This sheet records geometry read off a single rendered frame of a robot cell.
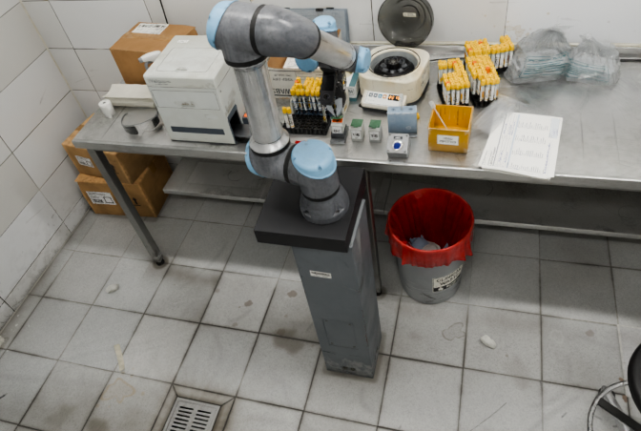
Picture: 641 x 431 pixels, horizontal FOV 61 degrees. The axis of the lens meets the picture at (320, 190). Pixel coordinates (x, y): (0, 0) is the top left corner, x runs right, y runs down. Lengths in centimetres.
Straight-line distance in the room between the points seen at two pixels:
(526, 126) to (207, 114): 111
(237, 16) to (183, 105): 79
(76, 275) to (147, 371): 78
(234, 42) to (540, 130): 111
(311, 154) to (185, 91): 65
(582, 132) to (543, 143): 15
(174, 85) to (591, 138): 142
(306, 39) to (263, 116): 27
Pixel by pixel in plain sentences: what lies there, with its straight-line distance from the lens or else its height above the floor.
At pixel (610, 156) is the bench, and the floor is 87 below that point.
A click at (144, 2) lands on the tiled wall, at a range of 270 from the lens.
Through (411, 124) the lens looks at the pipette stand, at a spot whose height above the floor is 92.
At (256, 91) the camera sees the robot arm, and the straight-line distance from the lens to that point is 139.
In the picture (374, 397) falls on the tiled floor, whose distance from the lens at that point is 233.
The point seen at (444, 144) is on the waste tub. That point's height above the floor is 91.
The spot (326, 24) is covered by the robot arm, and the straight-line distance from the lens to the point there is 171.
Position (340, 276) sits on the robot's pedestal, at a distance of 175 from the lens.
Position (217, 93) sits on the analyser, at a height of 111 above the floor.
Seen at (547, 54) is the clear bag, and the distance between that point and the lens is 217.
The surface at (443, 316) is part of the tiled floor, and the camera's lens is 250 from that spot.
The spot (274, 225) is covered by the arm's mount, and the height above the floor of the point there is 93.
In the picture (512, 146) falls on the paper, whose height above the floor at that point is 89.
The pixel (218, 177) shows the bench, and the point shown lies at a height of 27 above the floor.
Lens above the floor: 214
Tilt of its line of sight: 45 degrees down
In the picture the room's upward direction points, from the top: 12 degrees counter-clockwise
